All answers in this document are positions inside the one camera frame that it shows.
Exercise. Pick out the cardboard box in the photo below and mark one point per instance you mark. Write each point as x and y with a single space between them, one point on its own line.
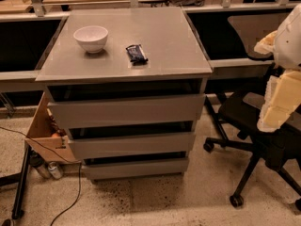
46 139

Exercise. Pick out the grey drawer cabinet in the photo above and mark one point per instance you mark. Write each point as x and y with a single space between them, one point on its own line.
176 66

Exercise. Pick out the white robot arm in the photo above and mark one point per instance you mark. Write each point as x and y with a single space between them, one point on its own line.
292 23

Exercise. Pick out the silver can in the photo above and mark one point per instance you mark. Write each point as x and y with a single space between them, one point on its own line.
55 170

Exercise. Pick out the metal railing frame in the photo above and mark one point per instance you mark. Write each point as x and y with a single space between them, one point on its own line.
150 3

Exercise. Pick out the white ceramic bowl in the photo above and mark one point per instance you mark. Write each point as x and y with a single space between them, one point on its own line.
91 39

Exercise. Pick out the black office chair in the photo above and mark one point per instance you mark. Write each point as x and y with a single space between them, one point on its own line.
242 110

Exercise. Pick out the black stand leg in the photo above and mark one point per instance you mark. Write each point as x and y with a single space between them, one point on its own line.
20 180

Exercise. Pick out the grey bottom drawer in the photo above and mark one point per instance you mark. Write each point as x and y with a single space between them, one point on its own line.
136 169

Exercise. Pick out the grey top drawer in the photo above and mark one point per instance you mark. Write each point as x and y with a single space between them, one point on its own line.
85 114

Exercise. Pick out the dark blue snack wrapper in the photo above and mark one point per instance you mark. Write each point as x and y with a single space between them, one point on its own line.
136 54

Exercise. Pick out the dark bottle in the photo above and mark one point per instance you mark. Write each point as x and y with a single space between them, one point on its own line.
38 163

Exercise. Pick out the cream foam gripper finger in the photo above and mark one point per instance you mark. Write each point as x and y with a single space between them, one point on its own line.
283 93

